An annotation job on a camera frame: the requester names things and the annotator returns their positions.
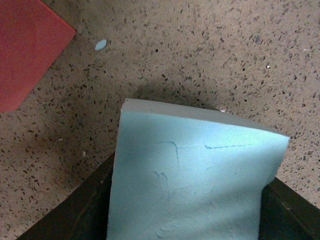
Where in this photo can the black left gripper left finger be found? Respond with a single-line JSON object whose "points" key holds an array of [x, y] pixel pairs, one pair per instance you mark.
{"points": [[83, 215]]}

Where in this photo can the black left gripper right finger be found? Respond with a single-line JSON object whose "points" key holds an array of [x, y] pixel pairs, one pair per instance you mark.
{"points": [[286, 215]]}

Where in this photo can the blue foam crumb left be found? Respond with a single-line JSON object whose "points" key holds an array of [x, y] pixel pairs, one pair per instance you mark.
{"points": [[101, 44]]}

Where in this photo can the red foam cube front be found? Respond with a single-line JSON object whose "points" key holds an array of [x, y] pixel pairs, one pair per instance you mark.
{"points": [[32, 36]]}

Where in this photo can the light blue foam cube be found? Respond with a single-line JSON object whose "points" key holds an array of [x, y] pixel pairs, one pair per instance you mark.
{"points": [[186, 173]]}

